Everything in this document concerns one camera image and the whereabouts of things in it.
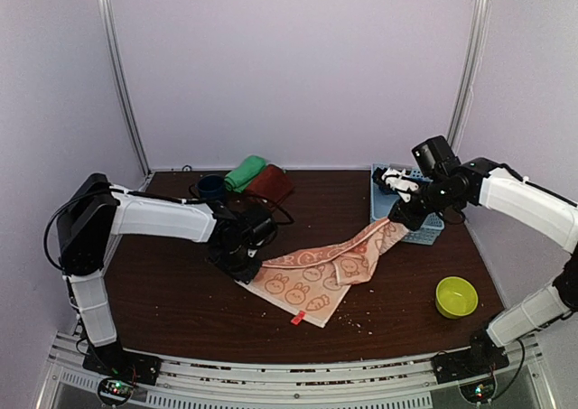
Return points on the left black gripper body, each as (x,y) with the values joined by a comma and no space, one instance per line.
(234,262)

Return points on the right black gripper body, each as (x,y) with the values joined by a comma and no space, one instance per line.
(416,219)

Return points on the light blue plastic basket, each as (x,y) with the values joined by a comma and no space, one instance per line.
(382,201)

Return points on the orange patterned towel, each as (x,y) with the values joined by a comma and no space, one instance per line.
(311,283)

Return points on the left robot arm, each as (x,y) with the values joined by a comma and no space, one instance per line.
(100,210)

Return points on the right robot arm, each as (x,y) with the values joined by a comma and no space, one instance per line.
(450,183)

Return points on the dark blue mug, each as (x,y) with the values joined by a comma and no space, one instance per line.
(211,187)

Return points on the green rolled towel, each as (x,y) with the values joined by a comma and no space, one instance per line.
(239,178)

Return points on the brown rolled towel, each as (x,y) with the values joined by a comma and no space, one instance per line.
(271,186)

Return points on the yellow-green bowl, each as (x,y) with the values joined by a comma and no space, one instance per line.
(455,298)

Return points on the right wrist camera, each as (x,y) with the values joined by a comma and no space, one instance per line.
(392,181)

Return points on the front aluminium rail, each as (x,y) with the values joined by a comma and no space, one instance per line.
(406,382)

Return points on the right aluminium frame post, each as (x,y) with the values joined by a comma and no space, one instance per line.
(472,62)

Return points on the aluminium frame post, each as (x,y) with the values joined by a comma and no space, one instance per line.
(472,62)
(119,76)

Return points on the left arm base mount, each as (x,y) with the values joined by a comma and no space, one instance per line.
(119,384)

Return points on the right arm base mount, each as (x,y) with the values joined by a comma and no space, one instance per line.
(475,375)

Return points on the left aluminium frame post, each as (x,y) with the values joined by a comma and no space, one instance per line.
(119,76)

